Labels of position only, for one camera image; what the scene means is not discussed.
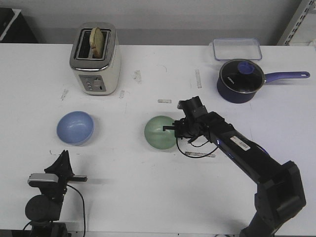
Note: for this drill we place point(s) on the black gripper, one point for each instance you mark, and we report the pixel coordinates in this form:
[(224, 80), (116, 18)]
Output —
[(62, 168), (184, 128)]

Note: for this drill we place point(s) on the green bowl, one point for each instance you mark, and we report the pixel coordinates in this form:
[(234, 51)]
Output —
[(156, 136)]

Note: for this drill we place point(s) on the blue bowl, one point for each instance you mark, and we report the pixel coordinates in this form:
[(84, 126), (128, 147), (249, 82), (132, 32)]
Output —
[(75, 128)]

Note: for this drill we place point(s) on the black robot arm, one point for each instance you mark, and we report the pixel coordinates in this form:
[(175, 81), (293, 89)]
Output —
[(44, 210), (280, 194)]

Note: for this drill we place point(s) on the dark blue saucepan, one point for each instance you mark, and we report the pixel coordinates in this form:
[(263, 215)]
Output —
[(239, 98)]

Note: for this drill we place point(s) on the glass pot lid blue knob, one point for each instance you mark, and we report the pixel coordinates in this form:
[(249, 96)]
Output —
[(242, 76)]

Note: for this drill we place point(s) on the clear plastic food container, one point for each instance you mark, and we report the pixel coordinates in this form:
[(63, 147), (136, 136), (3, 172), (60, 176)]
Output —
[(225, 49)]

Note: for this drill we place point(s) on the cream and chrome toaster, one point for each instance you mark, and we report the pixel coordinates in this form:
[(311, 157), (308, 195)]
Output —
[(96, 76)]

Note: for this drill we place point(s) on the bread slice in toaster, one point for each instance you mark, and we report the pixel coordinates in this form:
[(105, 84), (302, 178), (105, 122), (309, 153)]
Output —
[(96, 41)]

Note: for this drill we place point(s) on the white metal shelf upright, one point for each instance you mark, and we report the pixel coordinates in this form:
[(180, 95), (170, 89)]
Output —
[(296, 21)]

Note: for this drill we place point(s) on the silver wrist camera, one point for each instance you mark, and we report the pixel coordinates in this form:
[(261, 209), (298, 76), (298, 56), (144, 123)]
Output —
[(42, 179)]

